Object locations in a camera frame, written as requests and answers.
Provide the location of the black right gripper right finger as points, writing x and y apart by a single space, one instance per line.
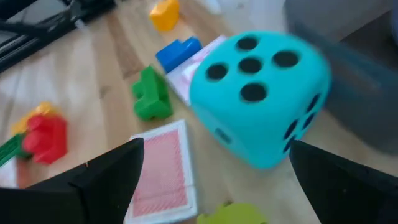
348 193

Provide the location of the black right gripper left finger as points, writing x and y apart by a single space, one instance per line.
77 193

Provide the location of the small red brick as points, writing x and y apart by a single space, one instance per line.
46 140

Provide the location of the dark green brick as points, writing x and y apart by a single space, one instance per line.
9 149

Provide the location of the card deck red patterned back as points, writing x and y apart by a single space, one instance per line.
161 174

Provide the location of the yellow brick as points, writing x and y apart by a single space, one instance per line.
43 109

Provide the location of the dark grey plastic bin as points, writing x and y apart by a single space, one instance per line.
357 93

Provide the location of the teal foam die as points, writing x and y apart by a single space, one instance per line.
258 124

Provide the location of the lime green small block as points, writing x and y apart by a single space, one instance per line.
233 214

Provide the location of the green notched block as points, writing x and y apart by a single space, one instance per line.
150 96

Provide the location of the card deck pink face print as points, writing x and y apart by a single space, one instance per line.
183 81

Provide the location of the blue stepped block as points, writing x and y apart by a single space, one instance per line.
177 53

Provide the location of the yellow small block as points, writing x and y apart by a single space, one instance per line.
164 14

